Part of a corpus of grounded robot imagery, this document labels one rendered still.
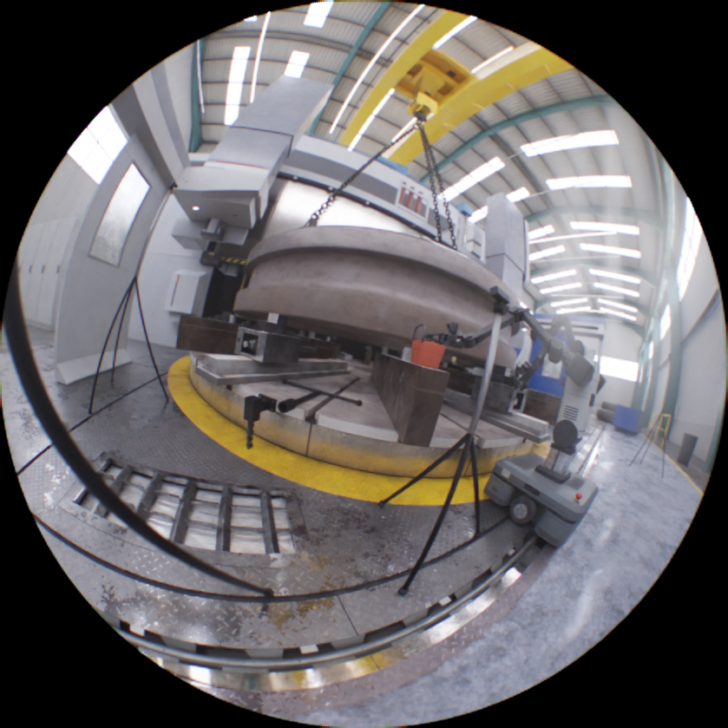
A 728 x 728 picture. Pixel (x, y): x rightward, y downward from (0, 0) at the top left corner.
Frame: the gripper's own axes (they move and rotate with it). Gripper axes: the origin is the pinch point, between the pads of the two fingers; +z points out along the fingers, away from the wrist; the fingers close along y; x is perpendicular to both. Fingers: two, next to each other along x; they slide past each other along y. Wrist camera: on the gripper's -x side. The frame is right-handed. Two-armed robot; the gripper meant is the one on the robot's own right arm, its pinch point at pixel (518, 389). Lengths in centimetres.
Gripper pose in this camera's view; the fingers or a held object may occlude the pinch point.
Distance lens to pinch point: 191.0
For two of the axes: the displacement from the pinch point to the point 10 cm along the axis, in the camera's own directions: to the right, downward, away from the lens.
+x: 1.5, 6.1, -7.8
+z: -3.3, 7.8, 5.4
